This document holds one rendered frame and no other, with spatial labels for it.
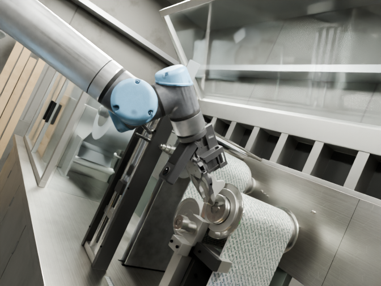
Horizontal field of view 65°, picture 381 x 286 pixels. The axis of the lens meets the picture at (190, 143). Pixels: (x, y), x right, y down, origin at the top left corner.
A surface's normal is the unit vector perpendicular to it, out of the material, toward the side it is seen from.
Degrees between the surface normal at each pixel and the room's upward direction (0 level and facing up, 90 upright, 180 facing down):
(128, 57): 90
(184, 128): 123
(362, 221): 90
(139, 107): 90
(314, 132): 90
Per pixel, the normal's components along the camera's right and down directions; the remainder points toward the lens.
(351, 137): -0.74, -0.37
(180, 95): 0.28, 0.33
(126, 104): 0.17, 0.04
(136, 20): 0.53, 0.22
